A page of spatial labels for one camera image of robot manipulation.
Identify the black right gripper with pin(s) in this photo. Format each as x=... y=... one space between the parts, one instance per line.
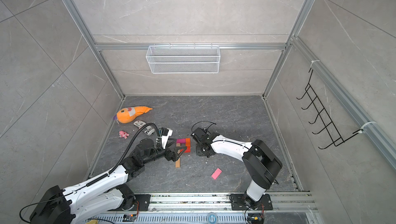
x=199 y=152

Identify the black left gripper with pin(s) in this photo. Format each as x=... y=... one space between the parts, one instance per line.
x=174 y=156

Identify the magenta block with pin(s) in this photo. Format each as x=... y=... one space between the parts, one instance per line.
x=181 y=141

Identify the pink block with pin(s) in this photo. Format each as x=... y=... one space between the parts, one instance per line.
x=216 y=173

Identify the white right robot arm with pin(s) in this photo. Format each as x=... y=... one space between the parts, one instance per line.
x=261 y=163

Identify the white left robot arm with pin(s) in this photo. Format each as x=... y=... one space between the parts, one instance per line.
x=108 y=190

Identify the small pink toy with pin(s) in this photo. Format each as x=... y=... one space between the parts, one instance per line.
x=123 y=134

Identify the orange plush toy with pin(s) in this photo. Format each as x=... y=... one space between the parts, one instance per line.
x=128 y=114

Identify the aluminium rail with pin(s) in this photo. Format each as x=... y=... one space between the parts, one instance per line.
x=295 y=202

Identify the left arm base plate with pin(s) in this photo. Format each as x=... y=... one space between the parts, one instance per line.
x=141 y=202

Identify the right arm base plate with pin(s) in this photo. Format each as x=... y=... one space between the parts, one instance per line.
x=238 y=201

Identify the white wire basket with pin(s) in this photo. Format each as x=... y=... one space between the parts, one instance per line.
x=184 y=59

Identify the black wire hook rack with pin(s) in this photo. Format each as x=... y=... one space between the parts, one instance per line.
x=324 y=130

